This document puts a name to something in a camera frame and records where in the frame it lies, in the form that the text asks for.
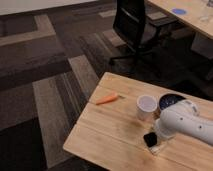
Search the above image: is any white sponge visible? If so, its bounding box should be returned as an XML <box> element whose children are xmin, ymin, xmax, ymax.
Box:
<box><xmin>149</xmin><ymin>143</ymin><xmax>167</xmax><ymax>155</ymax></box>

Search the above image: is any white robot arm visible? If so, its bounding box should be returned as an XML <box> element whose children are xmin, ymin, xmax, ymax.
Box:
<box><xmin>153</xmin><ymin>100</ymin><xmax>213</xmax><ymax>146</ymax></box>

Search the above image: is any dark blue ceramic bowl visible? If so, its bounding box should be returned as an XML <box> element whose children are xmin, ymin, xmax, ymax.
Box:
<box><xmin>159</xmin><ymin>93</ymin><xmax>185</xmax><ymax>110</ymax></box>

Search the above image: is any black office chair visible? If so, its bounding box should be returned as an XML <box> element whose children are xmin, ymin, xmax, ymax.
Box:
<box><xmin>109</xmin><ymin>0</ymin><xmax>176</xmax><ymax>74</ymax></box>

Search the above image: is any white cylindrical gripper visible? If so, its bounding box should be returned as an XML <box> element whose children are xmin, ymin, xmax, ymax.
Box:
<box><xmin>153</xmin><ymin>109</ymin><xmax>176</xmax><ymax>148</ymax></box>

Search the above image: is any clear glass on far table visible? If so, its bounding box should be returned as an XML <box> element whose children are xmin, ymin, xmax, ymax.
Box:
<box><xmin>200</xmin><ymin>3</ymin><xmax>213</xmax><ymax>22</ymax></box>

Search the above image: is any white plastic cup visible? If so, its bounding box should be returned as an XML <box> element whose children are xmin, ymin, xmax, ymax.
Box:
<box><xmin>136</xmin><ymin>95</ymin><xmax>158</xmax><ymax>120</ymax></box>

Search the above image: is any blue round coaster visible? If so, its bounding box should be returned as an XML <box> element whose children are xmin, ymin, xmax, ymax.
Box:
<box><xmin>172</xmin><ymin>8</ymin><xmax>187</xmax><ymax>15</ymax></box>

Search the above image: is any light wooden far table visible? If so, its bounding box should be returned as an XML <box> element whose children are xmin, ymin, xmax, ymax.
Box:
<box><xmin>147</xmin><ymin>0</ymin><xmax>213</xmax><ymax>39</ymax></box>

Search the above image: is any orange toy carrot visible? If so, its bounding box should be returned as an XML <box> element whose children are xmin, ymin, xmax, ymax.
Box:
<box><xmin>96</xmin><ymin>93</ymin><xmax>124</xmax><ymax>105</ymax></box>

